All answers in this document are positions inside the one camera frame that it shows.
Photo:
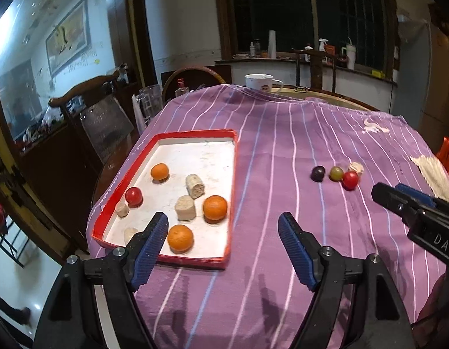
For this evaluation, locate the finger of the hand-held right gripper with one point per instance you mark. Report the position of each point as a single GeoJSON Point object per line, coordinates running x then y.
{"type": "Point", "coordinates": [417, 194]}
{"type": "Point", "coordinates": [388, 198]}

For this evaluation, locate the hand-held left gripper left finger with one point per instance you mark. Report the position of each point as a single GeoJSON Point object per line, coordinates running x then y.
{"type": "Point", "coordinates": [149, 251]}

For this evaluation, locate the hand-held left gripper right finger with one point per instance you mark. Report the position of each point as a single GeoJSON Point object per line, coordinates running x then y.
{"type": "Point", "coordinates": [297, 251]}

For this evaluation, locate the white fibrous chunk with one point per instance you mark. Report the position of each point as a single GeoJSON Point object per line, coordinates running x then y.
{"type": "Point", "coordinates": [129, 235]}
{"type": "Point", "coordinates": [194, 186]}
{"type": "Point", "coordinates": [121, 209]}
{"type": "Point", "coordinates": [356, 167]}
{"type": "Point", "coordinates": [185, 207]}

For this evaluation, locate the small orange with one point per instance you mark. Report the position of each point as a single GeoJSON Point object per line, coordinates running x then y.
{"type": "Point", "coordinates": [160, 171]}
{"type": "Point", "coordinates": [180, 239]}

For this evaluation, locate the large red tomato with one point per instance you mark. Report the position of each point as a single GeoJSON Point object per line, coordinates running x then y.
{"type": "Point", "coordinates": [133, 196]}

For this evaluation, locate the large orange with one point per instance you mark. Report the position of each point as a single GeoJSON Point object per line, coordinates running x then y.
{"type": "Point", "coordinates": [215, 208]}

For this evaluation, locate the red rimmed white tray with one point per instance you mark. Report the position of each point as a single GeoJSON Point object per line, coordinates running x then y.
{"type": "Point", "coordinates": [209, 160]}

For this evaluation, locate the person's right forearm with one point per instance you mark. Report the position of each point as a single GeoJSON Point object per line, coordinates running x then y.
{"type": "Point", "coordinates": [439, 309]}

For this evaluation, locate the white knitted cloth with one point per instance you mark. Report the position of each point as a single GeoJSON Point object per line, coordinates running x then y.
{"type": "Point", "coordinates": [433, 172]}

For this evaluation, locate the small red tomato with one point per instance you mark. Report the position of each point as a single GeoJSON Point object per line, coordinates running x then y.
{"type": "Point", "coordinates": [350, 180]}

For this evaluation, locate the orange plastic stool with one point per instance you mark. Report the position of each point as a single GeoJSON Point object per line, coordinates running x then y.
{"type": "Point", "coordinates": [448, 152]}

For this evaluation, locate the green grape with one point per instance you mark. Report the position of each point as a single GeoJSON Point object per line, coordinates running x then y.
{"type": "Point", "coordinates": [336, 173]}

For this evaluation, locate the dark purple plum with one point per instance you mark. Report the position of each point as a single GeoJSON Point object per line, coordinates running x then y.
{"type": "Point", "coordinates": [318, 173]}

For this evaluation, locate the purple striped cloth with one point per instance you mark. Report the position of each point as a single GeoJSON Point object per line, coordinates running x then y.
{"type": "Point", "coordinates": [282, 134]}

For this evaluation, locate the grey refrigerator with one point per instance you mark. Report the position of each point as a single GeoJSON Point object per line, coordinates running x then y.
{"type": "Point", "coordinates": [413, 72]}

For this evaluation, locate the wooden chair with glittery back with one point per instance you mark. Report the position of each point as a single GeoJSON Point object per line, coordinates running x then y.
{"type": "Point", "coordinates": [97, 120]}

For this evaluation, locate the white tumbler with straw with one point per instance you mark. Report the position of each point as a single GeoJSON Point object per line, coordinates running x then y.
{"type": "Point", "coordinates": [350, 57]}

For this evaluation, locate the dark wooden chair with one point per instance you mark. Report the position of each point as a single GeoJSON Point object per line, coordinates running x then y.
{"type": "Point", "coordinates": [317, 67]}

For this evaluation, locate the clear glass jug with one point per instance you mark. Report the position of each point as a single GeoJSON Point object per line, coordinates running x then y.
{"type": "Point", "coordinates": [149, 101]}

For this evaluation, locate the clear bottle with red cap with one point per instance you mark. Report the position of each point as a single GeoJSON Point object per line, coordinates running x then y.
{"type": "Point", "coordinates": [180, 88]}

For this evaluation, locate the white spray bottle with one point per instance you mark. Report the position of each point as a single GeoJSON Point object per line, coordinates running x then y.
{"type": "Point", "coordinates": [322, 45]}

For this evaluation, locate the white counter ledge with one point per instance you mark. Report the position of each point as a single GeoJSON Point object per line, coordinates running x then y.
{"type": "Point", "coordinates": [282, 69]}

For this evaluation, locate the white cartoon mug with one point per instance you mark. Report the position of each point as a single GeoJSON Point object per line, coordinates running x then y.
{"type": "Point", "coordinates": [262, 81]}

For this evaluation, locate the round wooden hoop chair back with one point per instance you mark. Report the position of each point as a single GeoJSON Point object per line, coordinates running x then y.
{"type": "Point", "coordinates": [195, 72]}

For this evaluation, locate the white cup stack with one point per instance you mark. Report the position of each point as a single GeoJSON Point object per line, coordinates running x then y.
{"type": "Point", "coordinates": [271, 44]}

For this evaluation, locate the dark jar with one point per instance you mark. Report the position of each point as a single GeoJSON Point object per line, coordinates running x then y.
{"type": "Point", "coordinates": [257, 46]}

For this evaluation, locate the small white bottle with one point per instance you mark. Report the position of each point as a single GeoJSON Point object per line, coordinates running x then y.
{"type": "Point", "coordinates": [252, 48]}

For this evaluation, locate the dark window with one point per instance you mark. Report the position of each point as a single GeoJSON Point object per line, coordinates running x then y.
{"type": "Point", "coordinates": [304, 11]}

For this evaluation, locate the framed wall painting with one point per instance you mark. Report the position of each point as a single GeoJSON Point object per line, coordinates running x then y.
{"type": "Point", "coordinates": [68, 36]}

